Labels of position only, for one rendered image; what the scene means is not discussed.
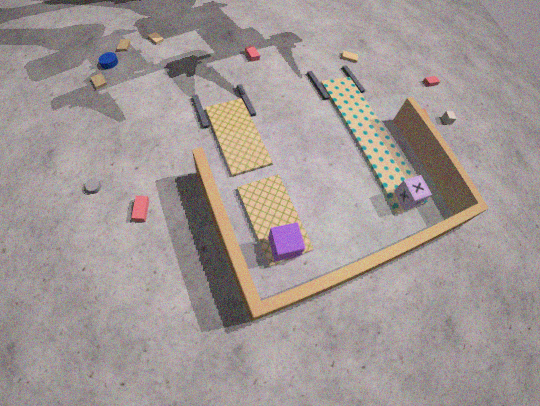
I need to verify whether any blue cylinder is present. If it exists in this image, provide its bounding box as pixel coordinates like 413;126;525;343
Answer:
99;52;118;70

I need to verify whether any small pink block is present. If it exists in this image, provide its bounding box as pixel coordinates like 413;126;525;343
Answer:
245;46;261;62
131;195;150;222
423;76;440;87

